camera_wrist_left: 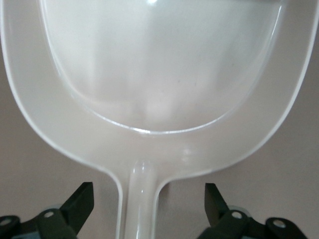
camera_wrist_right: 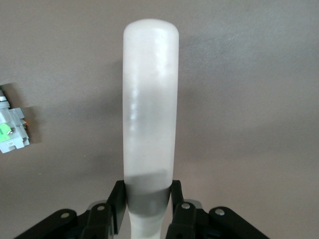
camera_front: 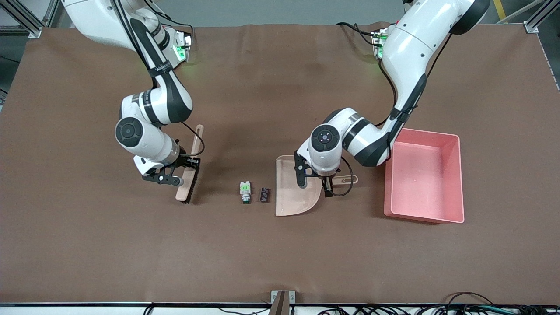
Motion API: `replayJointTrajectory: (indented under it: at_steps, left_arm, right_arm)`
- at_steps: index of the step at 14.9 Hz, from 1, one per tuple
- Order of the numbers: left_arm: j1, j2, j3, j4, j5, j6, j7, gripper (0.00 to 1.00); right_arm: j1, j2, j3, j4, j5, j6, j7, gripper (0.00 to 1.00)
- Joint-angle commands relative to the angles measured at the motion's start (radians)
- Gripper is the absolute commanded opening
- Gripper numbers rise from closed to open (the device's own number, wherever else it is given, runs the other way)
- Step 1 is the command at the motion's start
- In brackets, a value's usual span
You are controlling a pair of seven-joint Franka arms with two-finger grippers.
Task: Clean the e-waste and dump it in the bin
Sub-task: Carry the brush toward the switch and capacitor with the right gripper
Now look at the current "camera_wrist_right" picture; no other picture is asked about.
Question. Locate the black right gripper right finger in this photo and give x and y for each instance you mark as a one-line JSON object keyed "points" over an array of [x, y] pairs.
{"points": [[184, 219]]}

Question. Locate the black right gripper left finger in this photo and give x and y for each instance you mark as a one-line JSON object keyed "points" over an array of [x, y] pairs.
{"points": [[117, 199]]}

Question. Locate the white green switch component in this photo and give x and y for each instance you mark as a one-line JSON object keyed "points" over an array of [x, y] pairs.
{"points": [[12, 134]]}

